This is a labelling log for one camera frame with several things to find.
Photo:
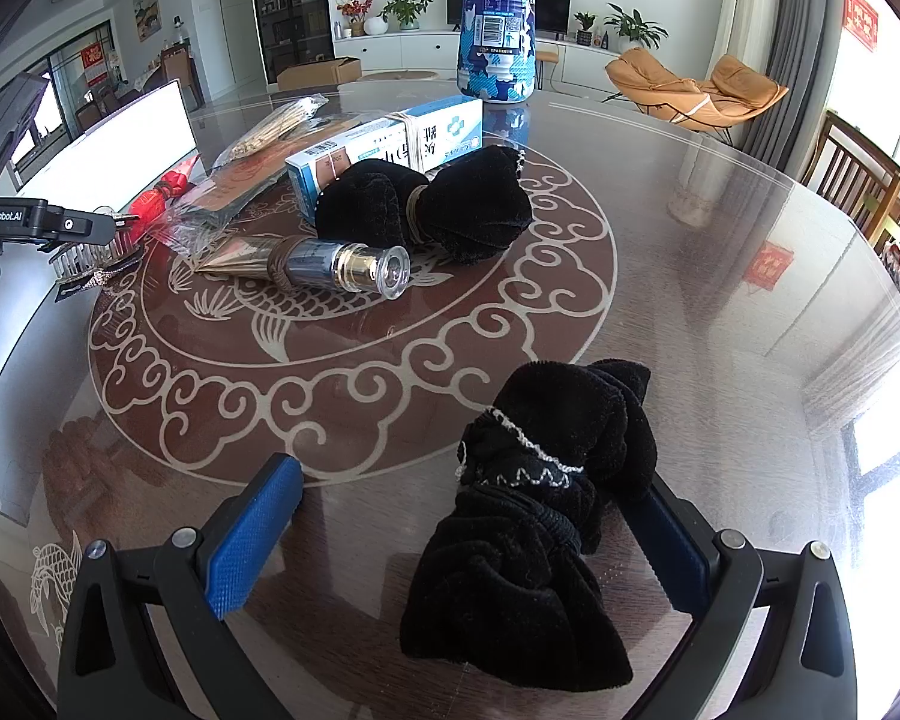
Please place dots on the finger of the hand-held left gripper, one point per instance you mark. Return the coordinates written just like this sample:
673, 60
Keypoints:
90, 229

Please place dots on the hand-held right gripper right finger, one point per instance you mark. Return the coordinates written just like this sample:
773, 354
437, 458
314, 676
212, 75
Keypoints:
679, 555

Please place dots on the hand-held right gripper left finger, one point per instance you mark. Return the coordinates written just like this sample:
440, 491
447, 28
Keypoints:
251, 532

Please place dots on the clear hair claw clip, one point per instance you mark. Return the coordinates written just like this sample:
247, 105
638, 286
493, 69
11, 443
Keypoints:
82, 261

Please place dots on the bagged orange phone case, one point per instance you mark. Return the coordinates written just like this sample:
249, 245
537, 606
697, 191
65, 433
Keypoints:
232, 180

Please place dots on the black scrunchie with white stitching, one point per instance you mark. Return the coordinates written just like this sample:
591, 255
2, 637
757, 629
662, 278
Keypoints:
525, 577

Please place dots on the bag of cotton swabs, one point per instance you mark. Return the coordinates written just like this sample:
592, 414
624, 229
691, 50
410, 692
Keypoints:
270, 127

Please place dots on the white blue medicine box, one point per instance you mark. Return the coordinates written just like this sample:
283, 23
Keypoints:
442, 135

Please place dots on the brown patterned glass desktop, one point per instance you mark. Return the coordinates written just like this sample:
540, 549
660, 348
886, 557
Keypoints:
720, 315

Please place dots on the red wrapped packet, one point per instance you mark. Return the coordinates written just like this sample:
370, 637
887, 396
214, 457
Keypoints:
161, 191

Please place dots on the red door poster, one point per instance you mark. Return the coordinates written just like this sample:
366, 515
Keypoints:
94, 64

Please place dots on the brown dining chair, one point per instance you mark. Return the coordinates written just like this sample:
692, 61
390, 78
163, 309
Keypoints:
180, 71

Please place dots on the cosmetic tube with clear cap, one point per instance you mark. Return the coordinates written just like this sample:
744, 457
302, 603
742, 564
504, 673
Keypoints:
322, 262

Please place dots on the cardboard box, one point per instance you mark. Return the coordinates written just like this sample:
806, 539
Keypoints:
315, 75

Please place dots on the dark glass display cabinet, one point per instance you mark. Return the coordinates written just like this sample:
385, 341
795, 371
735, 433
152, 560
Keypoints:
292, 7

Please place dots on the red flower plant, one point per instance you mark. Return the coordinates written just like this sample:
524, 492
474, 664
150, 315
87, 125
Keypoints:
354, 9

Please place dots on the white round vase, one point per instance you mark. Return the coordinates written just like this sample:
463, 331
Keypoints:
375, 25

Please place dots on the white television cabinet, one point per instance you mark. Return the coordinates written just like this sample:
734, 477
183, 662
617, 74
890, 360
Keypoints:
420, 52

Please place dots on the green potted plant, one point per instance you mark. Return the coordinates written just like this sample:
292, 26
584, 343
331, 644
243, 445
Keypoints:
405, 9

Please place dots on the black velvet bow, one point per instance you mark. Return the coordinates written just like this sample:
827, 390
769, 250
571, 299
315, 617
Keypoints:
480, 210

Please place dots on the wooden slatted chair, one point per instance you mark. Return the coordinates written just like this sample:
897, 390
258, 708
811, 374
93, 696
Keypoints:
855, 172

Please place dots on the blue camouflage bottle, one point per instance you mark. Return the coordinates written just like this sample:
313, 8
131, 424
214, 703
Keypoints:
495, 52

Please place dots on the orange lounge chair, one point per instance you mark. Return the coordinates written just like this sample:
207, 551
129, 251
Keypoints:
727, 90

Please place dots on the wooden bench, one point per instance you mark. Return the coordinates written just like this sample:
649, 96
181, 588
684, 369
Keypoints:
546, 56

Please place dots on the black television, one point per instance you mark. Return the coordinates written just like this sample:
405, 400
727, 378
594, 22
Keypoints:
555, 4

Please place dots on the grey curtain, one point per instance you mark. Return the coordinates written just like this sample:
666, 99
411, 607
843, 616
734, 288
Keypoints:
802, 45

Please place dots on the large leafy potted plant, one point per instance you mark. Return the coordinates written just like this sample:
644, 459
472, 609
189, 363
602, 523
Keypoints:
634, 26

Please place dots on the small potted plant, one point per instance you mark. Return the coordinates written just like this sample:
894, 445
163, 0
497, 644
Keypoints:
585, 26

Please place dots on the framed wall painting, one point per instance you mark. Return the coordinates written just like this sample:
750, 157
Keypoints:
146, 11

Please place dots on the red wall hanging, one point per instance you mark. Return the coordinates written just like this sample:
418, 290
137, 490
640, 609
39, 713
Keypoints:
860, 19

